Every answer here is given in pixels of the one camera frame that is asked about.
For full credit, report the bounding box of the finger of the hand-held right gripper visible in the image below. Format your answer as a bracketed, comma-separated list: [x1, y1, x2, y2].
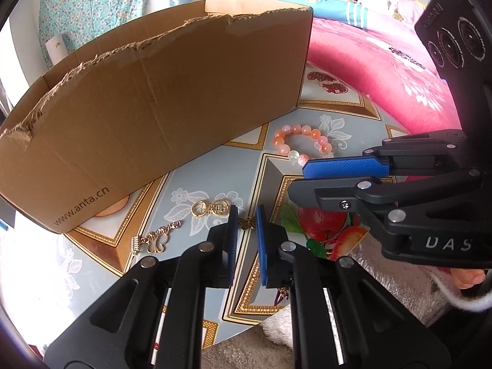
[288, 168, 486, 220]
[302, 128, 472, 180]

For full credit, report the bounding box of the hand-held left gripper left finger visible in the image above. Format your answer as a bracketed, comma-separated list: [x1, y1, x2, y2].
[42, 205, 240, 369]

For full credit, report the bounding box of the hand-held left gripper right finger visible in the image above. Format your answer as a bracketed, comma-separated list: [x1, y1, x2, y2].
[256, 204, 452, 369]

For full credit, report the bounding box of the gold ring keychain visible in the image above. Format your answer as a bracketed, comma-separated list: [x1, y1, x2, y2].
[191, 199, 231, 218]

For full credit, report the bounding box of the orange pink bead bracelet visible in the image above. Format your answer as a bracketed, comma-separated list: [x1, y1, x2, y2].
[273, 124, 335, 167]

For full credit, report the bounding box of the gold butterfly chain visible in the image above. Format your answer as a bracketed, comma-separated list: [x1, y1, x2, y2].
[131, 221, 184, 255]

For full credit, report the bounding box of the brown cardboard box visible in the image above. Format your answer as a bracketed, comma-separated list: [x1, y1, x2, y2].
[0, 0, 314, 235]

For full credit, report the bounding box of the person's right hand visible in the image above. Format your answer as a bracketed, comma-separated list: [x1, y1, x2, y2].
[450, 268, 487, 292]

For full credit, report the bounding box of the fruit print tablecloth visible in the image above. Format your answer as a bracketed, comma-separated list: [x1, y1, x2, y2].
[0, 61, 408, 350]

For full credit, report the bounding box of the white fleece clothing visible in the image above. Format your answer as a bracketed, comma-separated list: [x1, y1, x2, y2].
[200, 231, 492, 369]

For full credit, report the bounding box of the pink blanket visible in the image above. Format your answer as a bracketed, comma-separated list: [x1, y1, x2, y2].
[305, 15, 466, 140]

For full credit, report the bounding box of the pale pink pillow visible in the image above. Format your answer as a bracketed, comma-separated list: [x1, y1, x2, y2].
[355, 0, 430, 26]

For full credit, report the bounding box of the white paper roll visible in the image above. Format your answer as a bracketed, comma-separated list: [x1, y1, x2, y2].
[44, 34, 70, 68]

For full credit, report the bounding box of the teal floral cloth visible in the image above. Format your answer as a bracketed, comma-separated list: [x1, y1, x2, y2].
[38, 0, 159, 70]

